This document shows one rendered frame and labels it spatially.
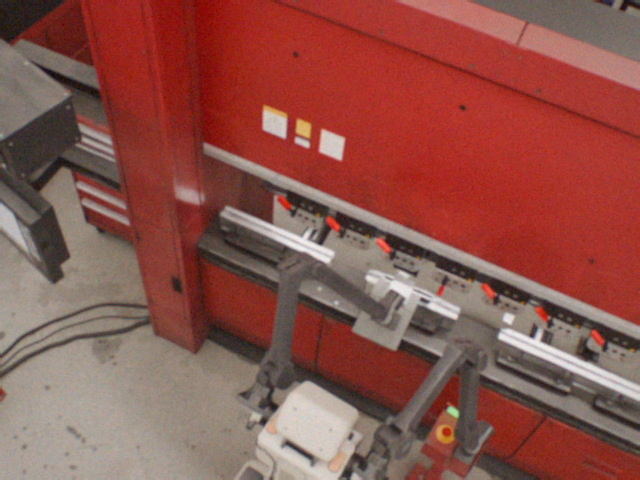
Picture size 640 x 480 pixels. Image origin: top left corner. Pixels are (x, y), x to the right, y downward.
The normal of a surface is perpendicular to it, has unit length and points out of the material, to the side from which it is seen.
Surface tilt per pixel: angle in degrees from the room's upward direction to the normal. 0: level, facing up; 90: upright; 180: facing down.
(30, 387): 0
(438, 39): 90
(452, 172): 90
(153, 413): 0
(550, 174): 90
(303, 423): 48
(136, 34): 90
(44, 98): 0
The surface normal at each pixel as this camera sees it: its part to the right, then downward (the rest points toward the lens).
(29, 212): 0.07, -0.57
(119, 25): -0.43, 0.73
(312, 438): -0.33, 0.12
